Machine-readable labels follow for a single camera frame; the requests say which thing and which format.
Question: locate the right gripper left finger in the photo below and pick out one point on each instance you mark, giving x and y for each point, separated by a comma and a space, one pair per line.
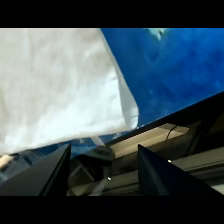
50, 176

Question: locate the white garment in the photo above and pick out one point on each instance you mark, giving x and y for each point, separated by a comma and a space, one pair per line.
56, 86

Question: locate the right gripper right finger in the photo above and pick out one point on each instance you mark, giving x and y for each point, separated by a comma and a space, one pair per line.
156, 176

